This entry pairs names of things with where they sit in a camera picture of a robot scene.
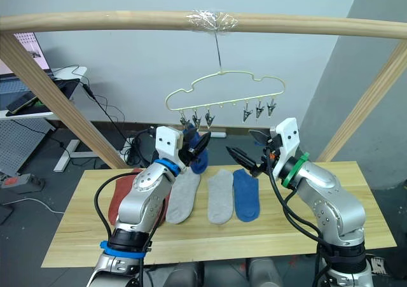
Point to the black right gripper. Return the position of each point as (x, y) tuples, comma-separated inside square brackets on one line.
[(270, 155)]

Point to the grey sock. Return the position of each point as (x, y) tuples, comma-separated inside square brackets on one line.
[(182, 201), (220, 201)]

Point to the blue sock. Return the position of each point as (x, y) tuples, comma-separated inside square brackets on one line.
[(246, 198), (199, 164)]

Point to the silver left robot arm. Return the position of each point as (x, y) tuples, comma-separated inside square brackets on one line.
[(143, 201)]

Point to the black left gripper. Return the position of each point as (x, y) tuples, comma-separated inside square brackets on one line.
[(187, 155)]

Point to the black smartphone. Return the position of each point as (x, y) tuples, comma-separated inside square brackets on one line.
[(20, 103)]

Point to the grey power strip red switch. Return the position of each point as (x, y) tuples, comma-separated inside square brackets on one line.
[(19, 182)]

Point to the cream clip hanger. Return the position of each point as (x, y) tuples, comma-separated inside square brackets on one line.
[(222, 72)]

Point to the white desk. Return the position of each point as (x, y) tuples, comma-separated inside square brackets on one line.
[(65, 74)]

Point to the metal hanger clip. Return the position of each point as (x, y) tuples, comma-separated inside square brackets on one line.
[(183, 119), (271, 107), (209, 118), (259, 110), (196, 120), (246, 113)]

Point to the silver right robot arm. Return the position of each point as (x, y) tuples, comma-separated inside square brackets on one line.
[(330, 204)]

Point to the white power strip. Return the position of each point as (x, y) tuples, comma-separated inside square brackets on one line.
[(218, 135)]

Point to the slanted wooden frame post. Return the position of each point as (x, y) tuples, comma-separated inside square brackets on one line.
[(54, 102), (365, 102)]

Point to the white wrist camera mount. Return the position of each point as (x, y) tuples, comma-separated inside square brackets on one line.
[(167, 140), (287, 140)]

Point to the computer monitor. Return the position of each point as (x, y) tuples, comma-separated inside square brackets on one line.
[(31, 50)]

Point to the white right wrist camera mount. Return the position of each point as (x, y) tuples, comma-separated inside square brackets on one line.
[(287, 140)]

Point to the grey perforated panel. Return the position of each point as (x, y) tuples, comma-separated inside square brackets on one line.
[(22, 144)]

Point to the clear tape wrap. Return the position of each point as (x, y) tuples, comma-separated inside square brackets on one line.
[(211, 21)]

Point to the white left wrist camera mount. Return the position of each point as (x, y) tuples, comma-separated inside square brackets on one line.
[(167, 140)]

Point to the wooden frame crossbar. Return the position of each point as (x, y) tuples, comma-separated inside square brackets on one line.
[(95, 20)]

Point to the red sock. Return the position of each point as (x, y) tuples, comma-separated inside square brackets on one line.
[(119, 198)]

